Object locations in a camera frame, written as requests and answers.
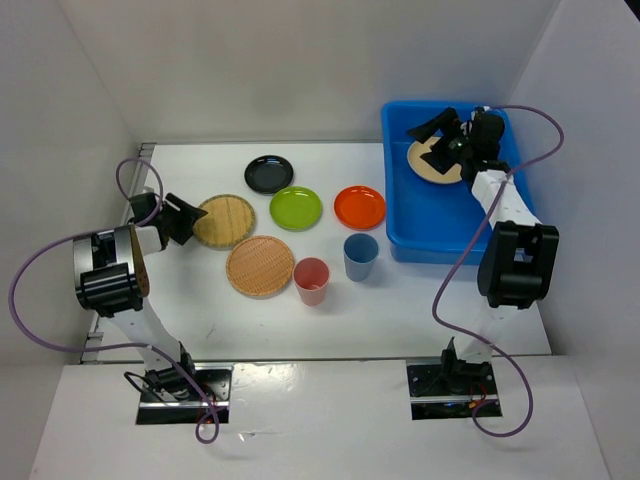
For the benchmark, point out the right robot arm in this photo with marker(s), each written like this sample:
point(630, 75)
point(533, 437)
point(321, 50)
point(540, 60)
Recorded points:
point(516, 267)

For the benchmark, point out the blue plastic bin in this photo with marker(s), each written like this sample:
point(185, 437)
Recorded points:
point(425, 222)

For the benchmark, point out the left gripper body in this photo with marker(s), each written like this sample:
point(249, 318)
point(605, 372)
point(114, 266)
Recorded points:
point(162, 219)

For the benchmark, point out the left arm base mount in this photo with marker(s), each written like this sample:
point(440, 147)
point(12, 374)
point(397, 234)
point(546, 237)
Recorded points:
point(157, 407)

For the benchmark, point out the blue plastic cup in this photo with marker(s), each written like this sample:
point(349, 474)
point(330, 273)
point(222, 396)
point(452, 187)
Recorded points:
point(360, 253)

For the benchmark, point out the green round plate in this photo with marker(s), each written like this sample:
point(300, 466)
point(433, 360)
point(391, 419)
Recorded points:
point(295, 208)

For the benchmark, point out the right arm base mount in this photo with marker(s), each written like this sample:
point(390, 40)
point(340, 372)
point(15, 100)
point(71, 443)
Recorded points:
point(435, 395)

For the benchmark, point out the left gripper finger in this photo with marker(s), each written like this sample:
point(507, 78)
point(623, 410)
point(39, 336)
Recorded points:
point(179, 223)
point(181, 211)

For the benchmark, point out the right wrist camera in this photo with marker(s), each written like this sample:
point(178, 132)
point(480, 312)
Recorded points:
point(481, 110)

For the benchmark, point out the black round plate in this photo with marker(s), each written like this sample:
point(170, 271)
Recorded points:
point(268, 174)

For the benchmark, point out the pink plastic cup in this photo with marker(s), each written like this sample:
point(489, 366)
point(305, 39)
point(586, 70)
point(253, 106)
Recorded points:
point(311, 277)

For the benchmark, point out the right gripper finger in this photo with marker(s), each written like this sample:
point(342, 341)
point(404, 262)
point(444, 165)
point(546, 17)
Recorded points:
point(445, 124)
point(443, 153)

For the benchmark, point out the green-rimmed bamboo woven plate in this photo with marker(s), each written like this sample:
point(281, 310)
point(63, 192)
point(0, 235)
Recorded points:
point(228, 220)

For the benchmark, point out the beige round plate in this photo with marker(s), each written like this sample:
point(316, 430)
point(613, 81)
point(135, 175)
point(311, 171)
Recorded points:
point(424, 170)

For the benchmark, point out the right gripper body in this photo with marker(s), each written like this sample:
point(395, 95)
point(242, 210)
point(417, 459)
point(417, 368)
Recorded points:
point(458, 139)

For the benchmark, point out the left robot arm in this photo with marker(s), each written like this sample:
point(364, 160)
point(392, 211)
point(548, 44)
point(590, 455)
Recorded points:
point(111, 280)

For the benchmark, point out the aluminium table edge rail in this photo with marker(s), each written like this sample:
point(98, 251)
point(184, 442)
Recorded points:
point(127, 189)

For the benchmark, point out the orange round plate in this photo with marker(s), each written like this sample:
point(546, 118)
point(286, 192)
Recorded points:
point(360, 207)

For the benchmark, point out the brown woven bamboo plate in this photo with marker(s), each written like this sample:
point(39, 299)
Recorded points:
point(260, 266)

